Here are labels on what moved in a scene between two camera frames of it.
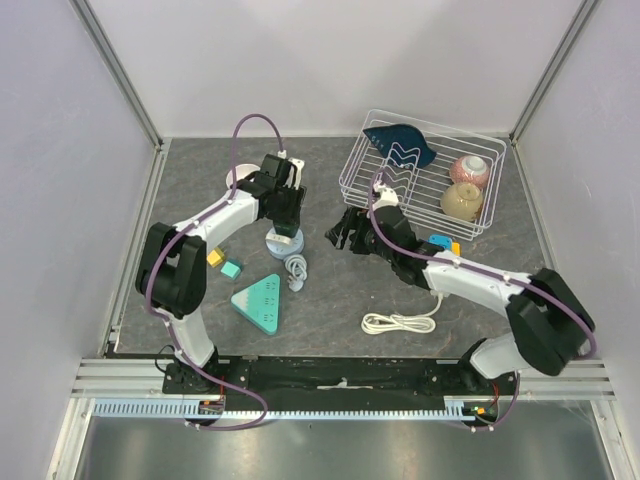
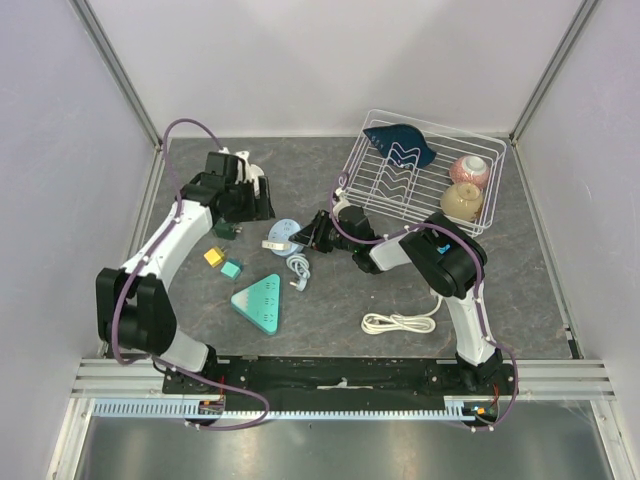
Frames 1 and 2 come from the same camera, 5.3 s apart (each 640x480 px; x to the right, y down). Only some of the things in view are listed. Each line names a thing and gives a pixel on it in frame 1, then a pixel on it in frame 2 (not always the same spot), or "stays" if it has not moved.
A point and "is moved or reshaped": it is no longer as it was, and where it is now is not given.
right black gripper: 354,218 -> 316,230
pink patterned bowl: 471,169 stays
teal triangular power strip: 259,303 stays
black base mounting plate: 338,379 stays
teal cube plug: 231,269 stays
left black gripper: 297,199 -> 259,209
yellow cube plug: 215,257 stays
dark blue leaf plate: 402,144 stays
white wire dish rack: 444,178 stays
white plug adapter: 279,238 is moved or reshaped
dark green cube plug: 286,226 is moved or reshaped
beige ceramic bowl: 462,201 stays
